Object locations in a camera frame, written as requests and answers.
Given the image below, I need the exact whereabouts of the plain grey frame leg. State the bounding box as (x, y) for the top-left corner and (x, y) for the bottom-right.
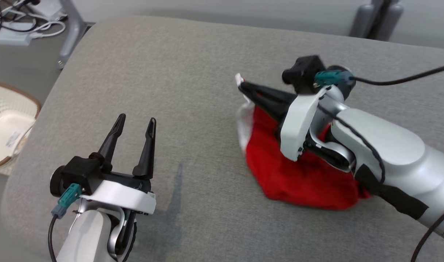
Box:
(58, 0), (88, 70)

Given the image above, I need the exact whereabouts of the red white-trimmed jersey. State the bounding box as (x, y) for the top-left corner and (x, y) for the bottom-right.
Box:
(236, 73), (372, 211)

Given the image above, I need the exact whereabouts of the black left camera cable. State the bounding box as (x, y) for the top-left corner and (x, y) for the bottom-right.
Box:
(48, 215), (60, 262)

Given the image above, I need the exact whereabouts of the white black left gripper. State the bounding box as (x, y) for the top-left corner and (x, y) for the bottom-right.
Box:
(80, 114), (157, 216)

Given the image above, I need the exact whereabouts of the teal camera connector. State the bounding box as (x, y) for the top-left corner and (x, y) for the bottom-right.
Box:
(314, 70), (354, 88)
(51, 183), (82, 219)

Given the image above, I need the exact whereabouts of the white power strip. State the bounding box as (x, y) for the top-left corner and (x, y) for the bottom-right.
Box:
(27, 0), (68, 21)

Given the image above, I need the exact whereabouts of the teal right camera connector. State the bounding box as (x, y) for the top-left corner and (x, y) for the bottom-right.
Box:
(314, 70), (354, 88)

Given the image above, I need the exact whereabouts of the black camera cable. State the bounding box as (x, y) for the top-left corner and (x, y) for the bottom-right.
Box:
(351, 63), (444, 262)
(48, 215), (60, 262)

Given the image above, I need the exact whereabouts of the grey frame post with cable channel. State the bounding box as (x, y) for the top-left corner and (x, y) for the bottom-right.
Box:
(349, 0), (404, 41)

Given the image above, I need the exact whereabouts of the cream laundry basket brown rim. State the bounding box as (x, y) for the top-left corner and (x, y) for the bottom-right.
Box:
(0, 80), (42, 170)

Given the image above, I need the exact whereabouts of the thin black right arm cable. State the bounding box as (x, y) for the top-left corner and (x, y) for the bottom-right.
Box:
(317, 104), (386, 184)

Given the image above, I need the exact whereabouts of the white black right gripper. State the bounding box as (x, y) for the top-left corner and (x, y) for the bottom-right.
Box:
(239, 82), (327, 163)

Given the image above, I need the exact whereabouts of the teal left camera connector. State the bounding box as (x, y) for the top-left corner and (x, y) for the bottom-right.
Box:
(51, 183), (82, 219)

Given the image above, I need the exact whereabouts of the white power adapter box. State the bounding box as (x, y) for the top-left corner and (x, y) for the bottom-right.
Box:
(0, 21), (33, 46)

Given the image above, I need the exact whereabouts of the black right camera cable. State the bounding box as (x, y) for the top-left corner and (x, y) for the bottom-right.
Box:
(351, 63), (444, 262)

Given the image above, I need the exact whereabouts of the white floor cable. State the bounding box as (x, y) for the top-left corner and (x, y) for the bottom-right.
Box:
(29, 20), (66, 39)

